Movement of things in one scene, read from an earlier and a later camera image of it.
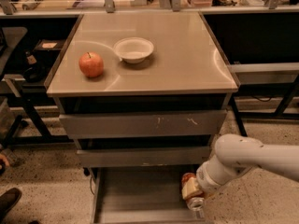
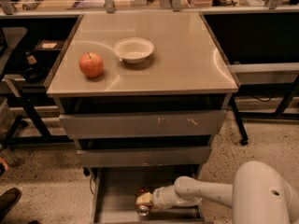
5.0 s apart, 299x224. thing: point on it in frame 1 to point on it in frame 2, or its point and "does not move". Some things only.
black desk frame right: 262,49 does not move
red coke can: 194,201 to 143,209
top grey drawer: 144,124 does not move
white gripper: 205,178 to 158,197
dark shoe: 8,199 does not move
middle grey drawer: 191,157 does not move
